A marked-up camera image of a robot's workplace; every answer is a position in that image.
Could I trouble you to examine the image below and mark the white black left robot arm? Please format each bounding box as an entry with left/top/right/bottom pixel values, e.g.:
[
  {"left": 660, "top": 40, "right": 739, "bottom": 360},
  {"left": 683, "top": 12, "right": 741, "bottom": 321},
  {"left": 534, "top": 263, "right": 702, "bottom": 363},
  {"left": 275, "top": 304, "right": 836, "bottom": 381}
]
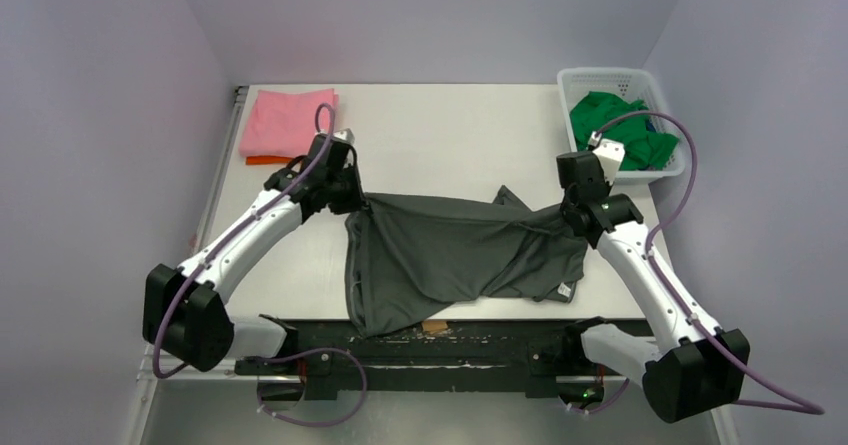
[{"left": 142, "top": 129, "right": 365, "bottom": 374}]

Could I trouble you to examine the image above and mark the green t shirt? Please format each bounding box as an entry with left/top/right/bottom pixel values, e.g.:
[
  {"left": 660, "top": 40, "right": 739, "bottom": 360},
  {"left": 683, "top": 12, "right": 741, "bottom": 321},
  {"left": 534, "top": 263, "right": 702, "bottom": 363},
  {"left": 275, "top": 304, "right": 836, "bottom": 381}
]
[{"left": 569, "top": 91, "right": 679, "bottom": 171}]

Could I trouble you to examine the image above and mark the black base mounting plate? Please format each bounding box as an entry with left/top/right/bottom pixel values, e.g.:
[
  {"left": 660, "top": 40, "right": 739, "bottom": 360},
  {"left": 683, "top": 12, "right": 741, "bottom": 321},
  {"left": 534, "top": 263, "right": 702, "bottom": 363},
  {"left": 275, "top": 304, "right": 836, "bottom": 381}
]
[{"left": 234, "top": 320, "right": 619, "bottom": 408}]

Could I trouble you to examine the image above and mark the dark grey t shirt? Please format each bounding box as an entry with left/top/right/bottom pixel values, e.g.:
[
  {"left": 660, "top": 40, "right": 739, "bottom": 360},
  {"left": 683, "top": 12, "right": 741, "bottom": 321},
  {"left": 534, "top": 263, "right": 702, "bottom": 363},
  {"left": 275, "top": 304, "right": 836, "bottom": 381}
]
[{"left": 345, "top": 186, "right": 588, "bottom": 337}]

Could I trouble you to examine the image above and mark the folded pink t shirt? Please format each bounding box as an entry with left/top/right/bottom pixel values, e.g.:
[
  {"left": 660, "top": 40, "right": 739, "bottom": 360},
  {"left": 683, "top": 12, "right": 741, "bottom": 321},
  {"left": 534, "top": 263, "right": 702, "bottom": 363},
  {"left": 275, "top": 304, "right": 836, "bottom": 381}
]
[{"left": 238, "top": 88, "right": 338, "bottom": 159}]

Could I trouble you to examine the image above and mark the aluminium frame rail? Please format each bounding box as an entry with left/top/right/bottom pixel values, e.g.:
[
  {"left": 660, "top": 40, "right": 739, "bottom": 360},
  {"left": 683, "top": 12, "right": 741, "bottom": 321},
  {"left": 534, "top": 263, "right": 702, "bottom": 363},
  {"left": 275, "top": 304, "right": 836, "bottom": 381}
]
[{"left": 135, "top": 345, "right": 253, "bottom": 385}]

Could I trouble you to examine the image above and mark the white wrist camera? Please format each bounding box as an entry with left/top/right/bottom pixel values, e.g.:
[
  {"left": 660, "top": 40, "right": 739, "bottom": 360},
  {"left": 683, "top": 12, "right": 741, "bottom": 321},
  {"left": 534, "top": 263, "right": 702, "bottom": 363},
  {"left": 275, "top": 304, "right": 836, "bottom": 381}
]
[
  {"left": 333, "top": 128, "right": 355, "bottom": 146},
  {"left": 588, "top": 132, "right": 626, "bottom": 186}
]

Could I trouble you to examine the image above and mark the brown tape piece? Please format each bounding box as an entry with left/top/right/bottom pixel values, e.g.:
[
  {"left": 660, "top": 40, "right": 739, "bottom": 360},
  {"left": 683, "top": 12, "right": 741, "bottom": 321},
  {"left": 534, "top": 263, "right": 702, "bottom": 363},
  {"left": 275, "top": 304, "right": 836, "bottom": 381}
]
[{"left": 421, "top": 320, "right": 449, "bottom": 335}]

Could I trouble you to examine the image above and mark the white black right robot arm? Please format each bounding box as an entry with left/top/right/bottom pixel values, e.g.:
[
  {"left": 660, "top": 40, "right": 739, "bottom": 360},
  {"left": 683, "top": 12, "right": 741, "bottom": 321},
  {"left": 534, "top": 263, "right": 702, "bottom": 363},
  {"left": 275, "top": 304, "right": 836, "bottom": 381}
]
[{"left": 556, "top": 151, "right": 750, "bottom": 423}]

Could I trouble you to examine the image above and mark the folded orange t shirt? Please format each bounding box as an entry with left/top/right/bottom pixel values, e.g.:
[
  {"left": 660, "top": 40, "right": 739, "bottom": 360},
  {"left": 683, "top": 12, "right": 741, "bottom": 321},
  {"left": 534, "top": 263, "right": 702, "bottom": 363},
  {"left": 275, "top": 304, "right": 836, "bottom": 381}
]
[{"left": 245, "top": 155, "right": 292, "bottom": 166}]

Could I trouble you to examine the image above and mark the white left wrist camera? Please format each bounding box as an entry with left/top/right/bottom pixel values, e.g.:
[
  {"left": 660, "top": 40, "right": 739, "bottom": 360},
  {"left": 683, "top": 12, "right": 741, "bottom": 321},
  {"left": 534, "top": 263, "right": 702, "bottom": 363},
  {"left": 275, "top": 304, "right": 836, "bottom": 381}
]
[{"left": 333, "top": 128, "right": 355, "bottom": 146}]

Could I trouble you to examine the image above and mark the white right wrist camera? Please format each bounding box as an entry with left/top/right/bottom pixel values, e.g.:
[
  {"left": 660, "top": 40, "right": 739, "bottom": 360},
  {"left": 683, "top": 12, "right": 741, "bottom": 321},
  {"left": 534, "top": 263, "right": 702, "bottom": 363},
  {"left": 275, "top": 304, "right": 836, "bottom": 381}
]
[{"left": 588, "top": 132, "right": 626, "bottom": 186}]

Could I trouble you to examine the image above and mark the white perforated laundry basket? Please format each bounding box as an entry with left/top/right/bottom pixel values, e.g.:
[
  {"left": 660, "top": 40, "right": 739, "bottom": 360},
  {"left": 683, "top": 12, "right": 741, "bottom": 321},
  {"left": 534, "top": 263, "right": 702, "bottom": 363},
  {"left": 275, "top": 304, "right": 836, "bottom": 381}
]
[{"left": 557, "top": 67, "right": 686, "bottom": 184}]

